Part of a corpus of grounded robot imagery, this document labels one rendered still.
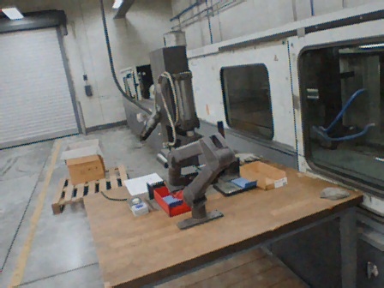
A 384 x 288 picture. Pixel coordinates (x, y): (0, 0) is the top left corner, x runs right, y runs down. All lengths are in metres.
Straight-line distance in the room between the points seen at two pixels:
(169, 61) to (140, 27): 9.38
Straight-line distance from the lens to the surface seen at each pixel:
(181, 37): 6.50
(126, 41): 11.04
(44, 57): 10.88
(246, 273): 2.30
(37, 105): 10.91
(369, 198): 1.65
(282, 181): 1.73
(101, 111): 10.93
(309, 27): 1.76
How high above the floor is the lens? 1.54
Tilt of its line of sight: 14 degrees down
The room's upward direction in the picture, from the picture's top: 9 degrees counter-clockwise
